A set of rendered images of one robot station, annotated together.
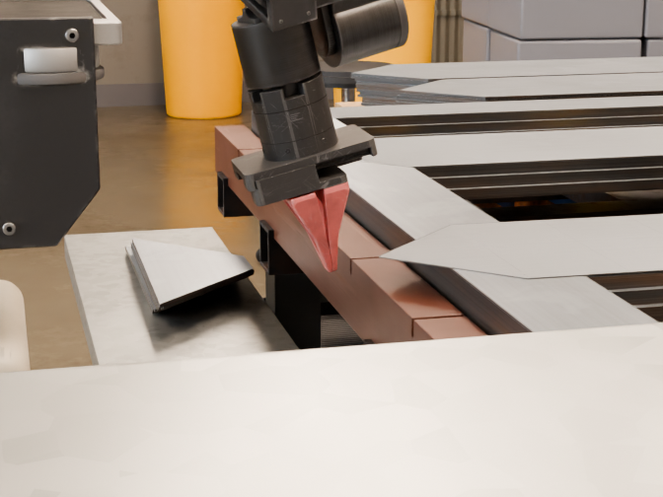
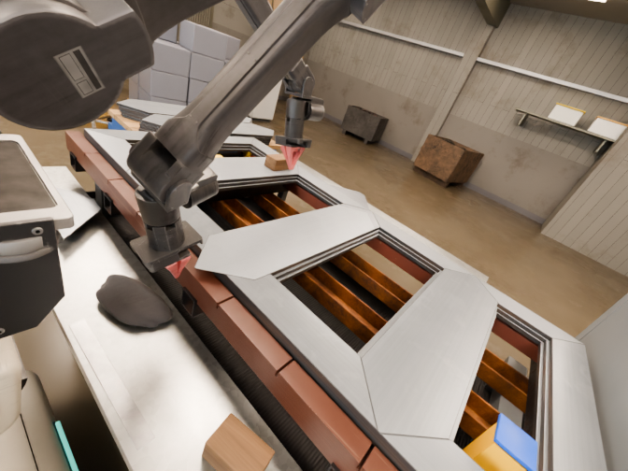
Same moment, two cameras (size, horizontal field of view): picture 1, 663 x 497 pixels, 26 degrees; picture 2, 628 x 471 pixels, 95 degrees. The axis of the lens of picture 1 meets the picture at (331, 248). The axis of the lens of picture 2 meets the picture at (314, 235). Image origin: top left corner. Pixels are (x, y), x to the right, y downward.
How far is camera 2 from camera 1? 0.66 m
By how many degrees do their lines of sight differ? 45
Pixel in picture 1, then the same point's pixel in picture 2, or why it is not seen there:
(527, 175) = not seen: hidden behind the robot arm
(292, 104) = (169, 232)
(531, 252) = (246, 257)
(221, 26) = not seen: hidden behind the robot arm
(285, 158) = (164, 250)
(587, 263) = (266, 264)
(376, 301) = (191, 278)
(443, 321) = (229, 304)
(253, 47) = (150, 210)
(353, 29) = (197, 197)
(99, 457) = not seen: outside the picture
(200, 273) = (77, 213)
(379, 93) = (128, 112)
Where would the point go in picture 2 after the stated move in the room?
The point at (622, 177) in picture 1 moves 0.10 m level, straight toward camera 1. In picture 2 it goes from (237, 184) to (243, 198)
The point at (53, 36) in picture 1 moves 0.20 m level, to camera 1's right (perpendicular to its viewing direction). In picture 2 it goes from (21, 233) to (210, 223)
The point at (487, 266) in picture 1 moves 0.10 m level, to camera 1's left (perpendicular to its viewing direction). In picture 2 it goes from (237, 271) to (190, 279)
